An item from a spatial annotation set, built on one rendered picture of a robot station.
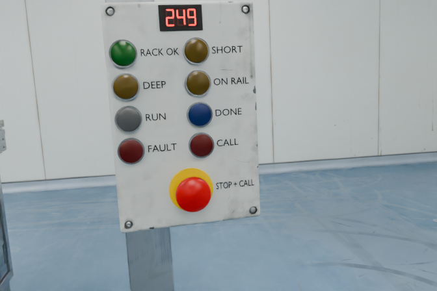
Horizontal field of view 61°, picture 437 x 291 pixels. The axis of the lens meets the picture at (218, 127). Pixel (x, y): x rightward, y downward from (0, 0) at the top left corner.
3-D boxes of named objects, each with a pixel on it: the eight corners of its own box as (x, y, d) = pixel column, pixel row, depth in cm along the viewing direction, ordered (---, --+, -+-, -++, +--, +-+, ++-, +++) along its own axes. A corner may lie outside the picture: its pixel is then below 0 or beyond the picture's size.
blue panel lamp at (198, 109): (212, 126, 42) (211, 102, 42) (188, 127, 42) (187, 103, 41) (211, 125, 43) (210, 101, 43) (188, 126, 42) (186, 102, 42)
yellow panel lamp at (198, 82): (211, 94, 42) (210, 70, 41) (187, 96, 41) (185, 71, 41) (210, 94, 43) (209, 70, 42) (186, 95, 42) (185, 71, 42)
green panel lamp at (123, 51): (136, 65, 40) (134, 39, 39) (110, 66, 39) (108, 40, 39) (137, 65, 41) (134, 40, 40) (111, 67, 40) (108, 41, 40)
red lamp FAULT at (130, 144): (144, 163, 41) (142, 138, 41) (119, 165, 41) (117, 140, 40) (144, 161, 42) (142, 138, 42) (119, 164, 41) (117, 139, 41)
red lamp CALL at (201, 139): (214, 156, 43) (213, 133, 42) (190, 158, 42) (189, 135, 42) (213, 155, 43) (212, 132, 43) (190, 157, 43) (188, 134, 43)
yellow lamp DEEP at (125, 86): (139, 99, 40) (137, 73, 40) (113, 100, 40) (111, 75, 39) (139, 98, 41) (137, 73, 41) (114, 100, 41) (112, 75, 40)
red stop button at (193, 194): (212, 212, 41) (211, 177, 41) (177, 216, 40) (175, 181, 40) (206, 199, 46) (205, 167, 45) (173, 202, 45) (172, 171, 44)
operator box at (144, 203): (261, 216, 46) (253, 0, 42) (120, 234, 42) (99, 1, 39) (248, 201, 51) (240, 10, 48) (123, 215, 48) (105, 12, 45)
